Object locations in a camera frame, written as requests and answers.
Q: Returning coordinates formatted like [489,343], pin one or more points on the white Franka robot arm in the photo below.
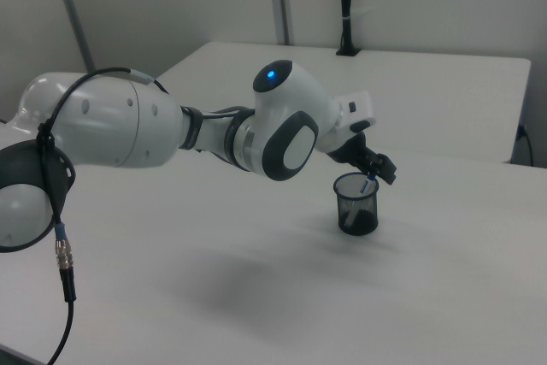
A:
[128,125]

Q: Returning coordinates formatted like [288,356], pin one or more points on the black camera pole white band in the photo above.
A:
[345,1]

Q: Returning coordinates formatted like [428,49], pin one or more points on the blue and white marker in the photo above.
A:
[365,189]

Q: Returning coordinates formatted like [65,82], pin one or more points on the black mesh pen cup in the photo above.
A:
[357,215]

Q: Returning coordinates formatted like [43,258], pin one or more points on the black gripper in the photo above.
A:
[352,149]

